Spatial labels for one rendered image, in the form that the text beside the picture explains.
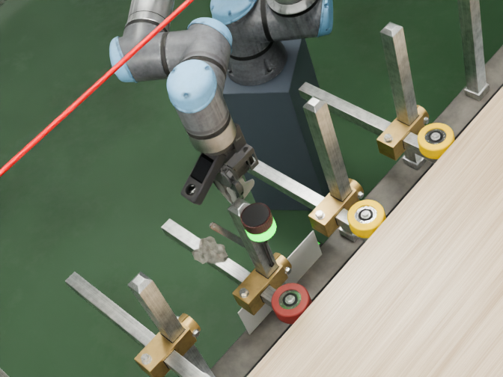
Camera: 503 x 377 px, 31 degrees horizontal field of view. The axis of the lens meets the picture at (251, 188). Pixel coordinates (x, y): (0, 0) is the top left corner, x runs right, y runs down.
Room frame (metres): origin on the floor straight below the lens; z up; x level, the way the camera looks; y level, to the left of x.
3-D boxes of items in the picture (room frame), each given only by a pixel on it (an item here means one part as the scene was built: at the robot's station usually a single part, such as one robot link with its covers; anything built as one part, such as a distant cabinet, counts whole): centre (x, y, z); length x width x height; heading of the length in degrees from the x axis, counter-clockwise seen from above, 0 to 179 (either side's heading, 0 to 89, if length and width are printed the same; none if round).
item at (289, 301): (1.02, 0.02, 0.85); 0.08 x 0.08 x 0.11
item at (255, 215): (1.10, 0.01, 1.00); 0.06 x 0.06 x 0.22; 29
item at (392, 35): (1.38, -0.40, 0.91); 0.04 x 0.04 x 0.48; 29
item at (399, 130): (1.37, -0.38, 0.84); 0.14 x 0.06 x 0.05; 119
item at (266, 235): (1.10, 0.01, 1.07); 0.06 x 0.06 x 0.02
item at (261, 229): (1.10, 0.01, 1.10); 0.06 x 0.06 x 0.02
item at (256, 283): (1.13, 0.05, 0.84); 0.14 x 0.06 x 0.05; 119
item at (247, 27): (2.04, -0.17, 0.79); 0.17 x 0.15 x 0.18; 65
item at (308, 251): (1.18, 0.02, 0.75); 0.26 x 0.01 x 0.10; 119
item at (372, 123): (1.44, -0.32, 0.84); 0.44 x 0.03 x 0.04; 29
